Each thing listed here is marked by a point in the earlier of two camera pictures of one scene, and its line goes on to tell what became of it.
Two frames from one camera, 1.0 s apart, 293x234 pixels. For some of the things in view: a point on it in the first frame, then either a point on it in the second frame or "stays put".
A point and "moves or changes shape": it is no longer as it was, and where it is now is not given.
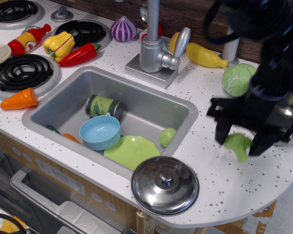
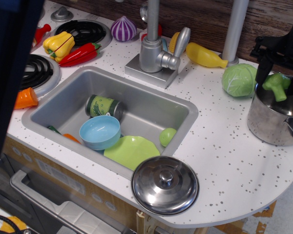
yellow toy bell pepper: (58, 46) stays put
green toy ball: (166, 135) stays put
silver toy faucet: (152, 65) stays put
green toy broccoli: (240, 144) moves or changes shape
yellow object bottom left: (8, 226) stays put
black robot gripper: (251, 112) -> (287, 49)
